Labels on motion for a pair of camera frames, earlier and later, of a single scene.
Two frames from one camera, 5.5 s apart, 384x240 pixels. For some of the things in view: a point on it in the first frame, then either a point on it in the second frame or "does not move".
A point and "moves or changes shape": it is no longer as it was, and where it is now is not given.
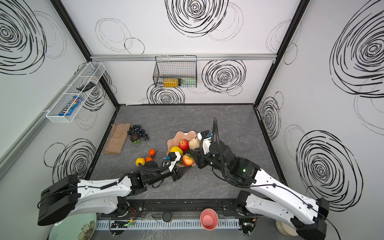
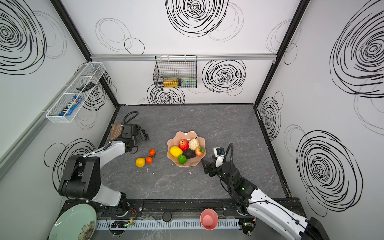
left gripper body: (178, 171) → (139, 133)
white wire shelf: (65, 109) does not move
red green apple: (187, 160) moves or changes shape
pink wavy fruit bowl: (175, 142) does not move
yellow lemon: (174, 149) does not move
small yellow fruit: (140, 160) does not move
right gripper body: (199, 154) → (212, 167)
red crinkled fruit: (184, 144) does not move
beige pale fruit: (194, 143) does not move
